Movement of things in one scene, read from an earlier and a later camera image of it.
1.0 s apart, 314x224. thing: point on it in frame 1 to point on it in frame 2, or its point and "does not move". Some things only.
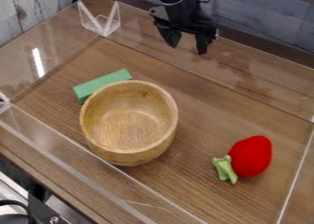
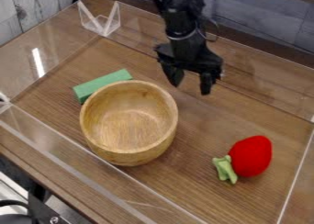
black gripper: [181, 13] to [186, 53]
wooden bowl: [129, 118] does not move
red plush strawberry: [246, 160] does not move
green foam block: [86, 89] does not move
